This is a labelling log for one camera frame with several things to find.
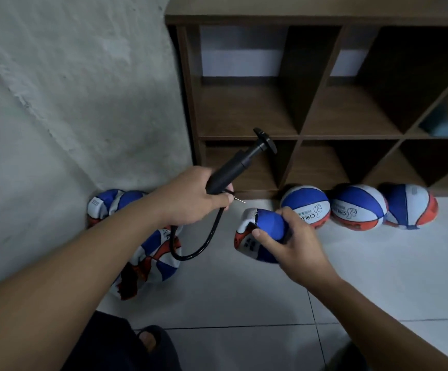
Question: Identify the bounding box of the person's right hand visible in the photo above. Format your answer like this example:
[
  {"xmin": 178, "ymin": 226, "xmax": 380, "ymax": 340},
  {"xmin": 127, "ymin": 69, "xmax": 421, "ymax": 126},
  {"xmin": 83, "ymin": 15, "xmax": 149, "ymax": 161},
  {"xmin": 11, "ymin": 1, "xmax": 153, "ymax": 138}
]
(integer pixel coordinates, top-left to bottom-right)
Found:
[{"xmin": 252, "ymin": 206, "xmax": 341, "ymax": 291}]

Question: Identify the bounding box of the person's left hand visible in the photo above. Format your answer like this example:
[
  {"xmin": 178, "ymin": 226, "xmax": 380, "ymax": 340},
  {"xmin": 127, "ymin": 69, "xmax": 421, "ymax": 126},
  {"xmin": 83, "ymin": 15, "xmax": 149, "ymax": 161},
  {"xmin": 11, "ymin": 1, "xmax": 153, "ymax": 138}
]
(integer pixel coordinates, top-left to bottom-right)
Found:
[{"xmin": 148, "ymin": 166, "xmax": 235, "ymax": 227}]

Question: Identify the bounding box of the black hand pump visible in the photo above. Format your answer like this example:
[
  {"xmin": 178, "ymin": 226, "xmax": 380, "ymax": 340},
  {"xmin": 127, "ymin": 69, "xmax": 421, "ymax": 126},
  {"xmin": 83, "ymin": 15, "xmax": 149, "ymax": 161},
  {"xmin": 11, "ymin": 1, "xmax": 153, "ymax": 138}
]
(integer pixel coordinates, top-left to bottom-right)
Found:
[{"xmin": 168, "ymin": 127, "xmax": 279, "ymax": 262}]

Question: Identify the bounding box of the brown wooden cubby shelf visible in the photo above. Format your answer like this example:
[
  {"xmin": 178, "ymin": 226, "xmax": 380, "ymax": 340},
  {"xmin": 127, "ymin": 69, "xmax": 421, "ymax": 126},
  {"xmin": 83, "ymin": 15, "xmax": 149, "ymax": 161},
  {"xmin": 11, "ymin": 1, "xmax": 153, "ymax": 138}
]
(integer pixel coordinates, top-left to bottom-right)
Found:
[{"xmin": 164, "ymin": 0, "xmax": 448, "ymax": 199}]

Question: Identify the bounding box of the person's left forearm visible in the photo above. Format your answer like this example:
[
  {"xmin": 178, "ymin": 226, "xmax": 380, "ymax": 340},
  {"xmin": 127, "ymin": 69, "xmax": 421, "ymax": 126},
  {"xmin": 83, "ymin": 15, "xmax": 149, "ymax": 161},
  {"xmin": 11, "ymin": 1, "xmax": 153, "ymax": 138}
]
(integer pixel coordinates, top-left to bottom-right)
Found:
[{"xmin": 0, "ymin": 198, "xmax": 171, "ymax": 371}]

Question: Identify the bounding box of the person's left foot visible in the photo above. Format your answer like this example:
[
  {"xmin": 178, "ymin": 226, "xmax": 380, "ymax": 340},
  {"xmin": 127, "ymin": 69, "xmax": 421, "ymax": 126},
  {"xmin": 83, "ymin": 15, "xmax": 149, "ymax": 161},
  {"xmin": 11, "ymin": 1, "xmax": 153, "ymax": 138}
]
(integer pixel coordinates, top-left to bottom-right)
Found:
[{"xmin": 139, "ymin": 330, "xmax": 159, "ymax": 352}]

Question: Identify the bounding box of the black sandal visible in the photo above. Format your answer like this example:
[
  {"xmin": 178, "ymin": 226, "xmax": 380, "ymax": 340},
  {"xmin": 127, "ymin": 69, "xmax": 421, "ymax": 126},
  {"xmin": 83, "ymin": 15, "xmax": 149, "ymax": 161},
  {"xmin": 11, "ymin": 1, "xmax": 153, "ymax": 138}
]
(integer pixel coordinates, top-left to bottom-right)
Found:
[{"xmin": 135, "ymin": 324, "xmax": 182, "ymax": 371}]

